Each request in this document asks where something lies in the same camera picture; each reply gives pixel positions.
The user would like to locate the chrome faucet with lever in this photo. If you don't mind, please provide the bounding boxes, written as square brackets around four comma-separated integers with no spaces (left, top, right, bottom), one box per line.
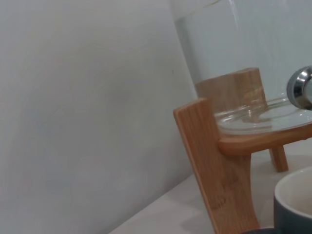
[286,65,312,110]

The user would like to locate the black ceramic cup white inside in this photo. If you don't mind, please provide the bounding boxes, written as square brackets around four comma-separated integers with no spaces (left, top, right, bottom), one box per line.
[240,166,312,234]

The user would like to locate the wooden dispenser stand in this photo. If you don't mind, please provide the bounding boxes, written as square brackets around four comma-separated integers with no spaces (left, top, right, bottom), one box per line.
[173,67,312,234]

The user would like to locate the glass water dispenser jar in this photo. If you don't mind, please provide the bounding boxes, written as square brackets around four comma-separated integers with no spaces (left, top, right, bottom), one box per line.
[174,0,312,136]

